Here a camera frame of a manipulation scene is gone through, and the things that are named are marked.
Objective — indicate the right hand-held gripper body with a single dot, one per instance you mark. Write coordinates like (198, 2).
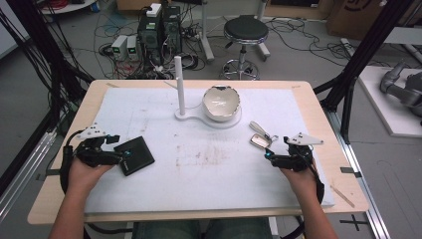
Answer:
(297, 156)

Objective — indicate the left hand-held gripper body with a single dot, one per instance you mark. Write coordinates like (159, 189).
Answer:
(94, 154)

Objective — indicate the black wallet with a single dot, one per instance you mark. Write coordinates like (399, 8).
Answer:
(137, 157)

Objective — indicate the person's left hand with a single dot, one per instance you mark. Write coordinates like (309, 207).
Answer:
(86, 176)

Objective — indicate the person's right hand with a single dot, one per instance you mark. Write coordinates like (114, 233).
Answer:
(300, 182)

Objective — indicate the black tape strip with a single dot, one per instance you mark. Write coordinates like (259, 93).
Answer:
(350, 171)

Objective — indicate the light wooden table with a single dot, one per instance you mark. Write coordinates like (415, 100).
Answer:
(345, 186)

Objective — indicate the thin wooden stick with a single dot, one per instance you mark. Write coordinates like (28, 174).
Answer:
(341, 195)

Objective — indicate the white foam mat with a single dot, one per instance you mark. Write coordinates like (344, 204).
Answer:
(205, 179)

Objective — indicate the white ceramic bowl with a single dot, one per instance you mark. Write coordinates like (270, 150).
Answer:
(220, 103)

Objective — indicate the white stand with pole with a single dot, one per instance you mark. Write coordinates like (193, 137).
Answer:
(180, 86)

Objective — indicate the black tape cross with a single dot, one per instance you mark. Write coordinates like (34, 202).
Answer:
(354, 222)

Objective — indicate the person's jeans legs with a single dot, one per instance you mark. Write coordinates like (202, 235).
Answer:
(172, 229)

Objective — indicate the white power supply unit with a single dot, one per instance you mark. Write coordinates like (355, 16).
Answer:
(119, 46)
(132, 47)

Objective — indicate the white platform board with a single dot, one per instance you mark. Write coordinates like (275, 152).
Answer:
(381, 109)

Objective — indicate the white metal stand leg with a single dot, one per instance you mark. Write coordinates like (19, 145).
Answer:
(206, 36)
(263, 40)

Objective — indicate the black computer tower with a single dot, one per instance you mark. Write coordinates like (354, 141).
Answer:
(171, 28)
(150, 40)

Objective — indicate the black round stool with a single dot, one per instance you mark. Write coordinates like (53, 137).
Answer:
(246, 30)

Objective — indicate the white box on tower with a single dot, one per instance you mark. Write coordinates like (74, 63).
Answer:
(154, 10)

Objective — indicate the brown cardboard box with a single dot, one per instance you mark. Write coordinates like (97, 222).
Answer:
(361, 16)

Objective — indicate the aluminium rail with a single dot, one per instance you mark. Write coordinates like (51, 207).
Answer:
(23, 176)
(361, 186)

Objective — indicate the black frame strut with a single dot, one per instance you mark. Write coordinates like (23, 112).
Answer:
(368, 49)

